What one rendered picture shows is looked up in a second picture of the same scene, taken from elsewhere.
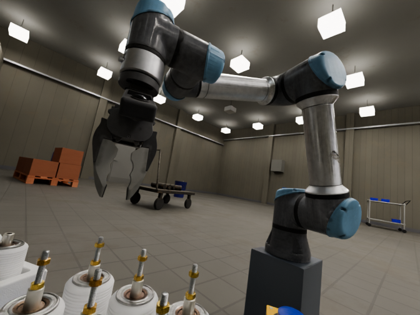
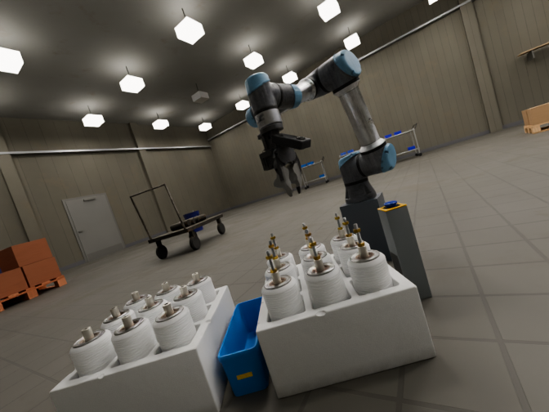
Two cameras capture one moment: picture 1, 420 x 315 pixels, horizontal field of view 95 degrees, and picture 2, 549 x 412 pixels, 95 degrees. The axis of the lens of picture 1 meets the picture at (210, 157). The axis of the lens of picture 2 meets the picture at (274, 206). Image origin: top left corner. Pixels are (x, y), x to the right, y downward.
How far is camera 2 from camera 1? 56 cm
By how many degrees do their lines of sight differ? 19
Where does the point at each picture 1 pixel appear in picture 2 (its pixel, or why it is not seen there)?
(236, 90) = not seen: hidden behind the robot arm
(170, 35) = (277, 92)
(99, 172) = (287, 184)
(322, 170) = (367, 134)
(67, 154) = (24, 252)
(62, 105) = not seen: outside the picture
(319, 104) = (350, 90)
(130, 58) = (269, 117)
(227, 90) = not seen: hidden behind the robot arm
